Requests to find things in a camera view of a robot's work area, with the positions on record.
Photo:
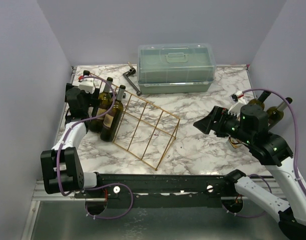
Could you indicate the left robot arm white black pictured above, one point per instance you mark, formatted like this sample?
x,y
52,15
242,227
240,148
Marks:
x,y
62,162

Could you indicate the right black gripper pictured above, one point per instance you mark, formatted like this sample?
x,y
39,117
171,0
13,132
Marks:
x,y
218,122

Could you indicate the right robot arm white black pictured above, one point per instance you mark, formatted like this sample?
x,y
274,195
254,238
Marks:
x,y
273,152

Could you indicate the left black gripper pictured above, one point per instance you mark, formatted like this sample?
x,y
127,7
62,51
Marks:
x,y
93,97

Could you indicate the gold wire wine rack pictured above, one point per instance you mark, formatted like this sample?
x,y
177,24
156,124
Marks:
x,y
144,134

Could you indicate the green plastic storage box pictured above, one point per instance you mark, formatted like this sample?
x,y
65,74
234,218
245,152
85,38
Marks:
x,y
175,68

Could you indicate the grey metal crank handle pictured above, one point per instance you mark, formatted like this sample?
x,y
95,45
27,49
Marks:
x,y
127,76

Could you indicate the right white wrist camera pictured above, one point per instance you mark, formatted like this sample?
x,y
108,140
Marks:
x,y
238,102

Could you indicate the clear glass liquor bottle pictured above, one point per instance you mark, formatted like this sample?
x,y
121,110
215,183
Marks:
x,y
234,144

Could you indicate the green wine bottle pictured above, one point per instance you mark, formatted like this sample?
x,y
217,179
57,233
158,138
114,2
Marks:
x,y
86,73
112,118
276,114
104,104
260,100

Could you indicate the black metal base rail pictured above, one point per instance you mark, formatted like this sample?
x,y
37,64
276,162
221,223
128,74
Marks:
x,y
117,191

